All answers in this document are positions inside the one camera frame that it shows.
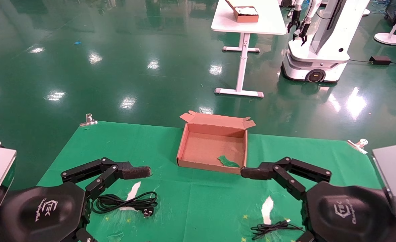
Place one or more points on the open brown cardboard box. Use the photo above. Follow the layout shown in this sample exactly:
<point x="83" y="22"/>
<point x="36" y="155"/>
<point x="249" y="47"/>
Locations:
<point x="204" y="148"/>

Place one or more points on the metal binder clip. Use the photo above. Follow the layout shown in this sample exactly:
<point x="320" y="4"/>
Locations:
<point x="357" y="145"/>
<point x="89" y="121"/>

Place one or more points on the white wheeled robot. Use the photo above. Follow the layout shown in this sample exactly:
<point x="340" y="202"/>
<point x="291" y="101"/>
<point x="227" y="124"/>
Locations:
<point x="325" y="43"/>

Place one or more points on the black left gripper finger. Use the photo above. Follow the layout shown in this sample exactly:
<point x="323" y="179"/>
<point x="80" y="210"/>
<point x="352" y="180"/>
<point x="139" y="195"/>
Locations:
<point x="83" y="236"/>
<point x="134" y="172"/>

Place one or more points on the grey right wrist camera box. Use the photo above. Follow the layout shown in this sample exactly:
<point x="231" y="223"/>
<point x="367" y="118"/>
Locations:
<point x="394" y="178"/>

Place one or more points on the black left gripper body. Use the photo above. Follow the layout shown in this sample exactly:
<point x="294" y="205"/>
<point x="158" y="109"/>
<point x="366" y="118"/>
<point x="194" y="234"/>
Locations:
<point x="40" y="211"/>

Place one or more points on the black power adapter brick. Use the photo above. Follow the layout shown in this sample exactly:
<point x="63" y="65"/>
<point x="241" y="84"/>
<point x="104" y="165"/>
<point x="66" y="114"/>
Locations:
<point x="380" y="60"/>

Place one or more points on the small brown cardboard box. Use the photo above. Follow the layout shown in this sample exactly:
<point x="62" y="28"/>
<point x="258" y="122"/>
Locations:
<point x="248" y="17"/>

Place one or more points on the white packing material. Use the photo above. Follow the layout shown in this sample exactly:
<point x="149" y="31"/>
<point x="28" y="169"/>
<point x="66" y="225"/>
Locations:
<point x="246" y="10"/>

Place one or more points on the white round-base stand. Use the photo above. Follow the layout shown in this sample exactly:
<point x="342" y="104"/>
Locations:
<point x="388" y="38"/>

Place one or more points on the white robot arm black gripper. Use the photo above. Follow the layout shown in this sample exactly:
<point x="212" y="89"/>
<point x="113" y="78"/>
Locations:
<point x="304" y="30"/>
<point x="295" y="20"/>

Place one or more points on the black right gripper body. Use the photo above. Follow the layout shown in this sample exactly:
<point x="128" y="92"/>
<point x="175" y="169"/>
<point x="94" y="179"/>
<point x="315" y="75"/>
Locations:
<point x="349" y="211"/>

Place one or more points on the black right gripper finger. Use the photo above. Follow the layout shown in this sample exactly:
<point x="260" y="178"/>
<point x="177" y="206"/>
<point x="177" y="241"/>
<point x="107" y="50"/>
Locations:
<point x="306" y="237"/>
<point x="256" y="173"/>

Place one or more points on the white table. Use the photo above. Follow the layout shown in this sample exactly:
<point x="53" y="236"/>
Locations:
<point x="268" y="20"/>

